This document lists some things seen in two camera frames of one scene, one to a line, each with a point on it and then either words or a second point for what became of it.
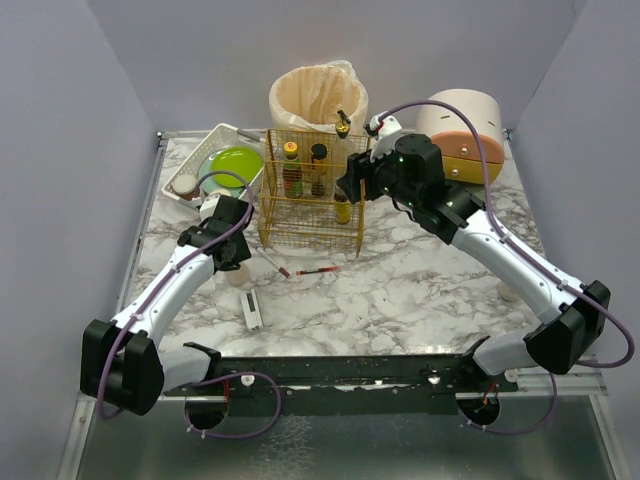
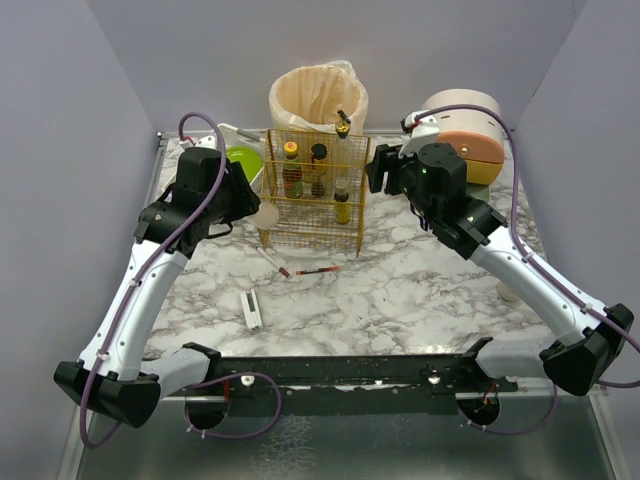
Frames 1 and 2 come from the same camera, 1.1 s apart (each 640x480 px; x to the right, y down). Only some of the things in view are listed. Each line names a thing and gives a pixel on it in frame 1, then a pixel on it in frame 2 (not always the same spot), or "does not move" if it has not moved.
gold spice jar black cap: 319,169 does not move
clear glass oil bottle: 342,143 does not move
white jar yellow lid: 239,277 -> 267,216
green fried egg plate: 235,166 does not move
